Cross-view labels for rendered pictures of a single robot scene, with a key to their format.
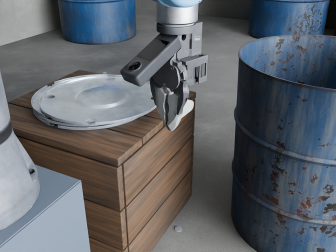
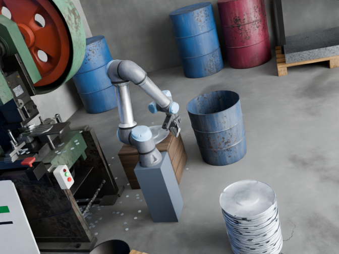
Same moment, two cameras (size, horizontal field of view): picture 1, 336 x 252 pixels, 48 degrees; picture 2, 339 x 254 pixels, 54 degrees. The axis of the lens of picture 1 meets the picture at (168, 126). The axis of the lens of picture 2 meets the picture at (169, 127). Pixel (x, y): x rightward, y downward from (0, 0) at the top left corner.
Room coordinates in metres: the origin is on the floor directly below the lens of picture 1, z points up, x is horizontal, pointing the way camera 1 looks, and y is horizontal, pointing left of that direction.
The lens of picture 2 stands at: (-1.46, 0.24, 1.53)
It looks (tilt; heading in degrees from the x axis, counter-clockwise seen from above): 26 degrees down; 354
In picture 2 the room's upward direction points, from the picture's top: 17 degrees counter-clockwise
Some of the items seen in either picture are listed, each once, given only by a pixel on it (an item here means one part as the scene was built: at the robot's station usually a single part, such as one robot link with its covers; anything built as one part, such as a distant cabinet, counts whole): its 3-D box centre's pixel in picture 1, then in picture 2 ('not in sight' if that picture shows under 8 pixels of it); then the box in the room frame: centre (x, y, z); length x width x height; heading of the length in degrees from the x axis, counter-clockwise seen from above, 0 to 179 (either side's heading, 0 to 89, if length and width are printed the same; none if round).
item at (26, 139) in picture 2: not in sight; (30, 134); (0.70, 0.93, 0.76); 0.15 x 0.09 x 0.05; 153
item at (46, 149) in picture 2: not in sight; (35, 144); (0.70, 0.94, 0.68); 0.45 x 0.30 x 0.06; 153
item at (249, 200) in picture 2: not in sight; (246, 197); (-0.14, -0.18, 0.33); 0.29 x 0.29 x 0.01
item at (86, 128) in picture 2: not in sight; (52, 151); (1.00, 0.94, 0.45); 0.92 x 0.12 x 0.90; 63
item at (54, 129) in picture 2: not in sight; (53, 136); (0.62, 0.78, 0.72); 0.25 x 0.14 x 0.14; 63
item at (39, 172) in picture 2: not in sight; (40, 178); (0.32, 0.87, 0.62); 0.10 x 0.06 x 0.20; 153
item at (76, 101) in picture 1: (101, 96); (151, 135); (0.83, 0.16, 0.38); 0.29 x 0.29 x 0.01
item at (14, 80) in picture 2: not in sight; (14, 96); (0.68, 0.90, 1.04); 0.17 x 0.15 x 0.30; 63
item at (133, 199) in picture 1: (99, 161); (154, 156); (0.86, 0.19, 0.18); 0.40 x 0.38 x 0.35; 63
